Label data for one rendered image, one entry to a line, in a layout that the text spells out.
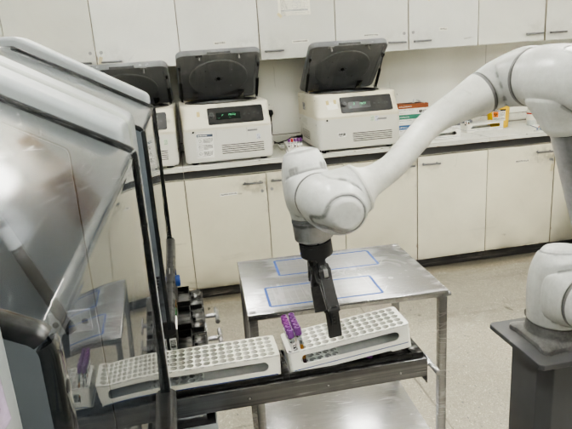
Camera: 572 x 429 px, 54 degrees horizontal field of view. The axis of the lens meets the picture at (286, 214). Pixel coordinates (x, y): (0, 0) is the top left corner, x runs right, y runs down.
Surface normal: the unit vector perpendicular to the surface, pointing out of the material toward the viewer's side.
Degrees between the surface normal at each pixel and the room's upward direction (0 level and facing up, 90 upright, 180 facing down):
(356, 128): 90
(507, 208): 90
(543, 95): 113
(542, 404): 90
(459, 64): 90
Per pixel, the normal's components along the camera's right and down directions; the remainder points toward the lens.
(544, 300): -0.94, 0.15
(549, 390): -0.56, 0.26
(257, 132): 0.20, 0.26
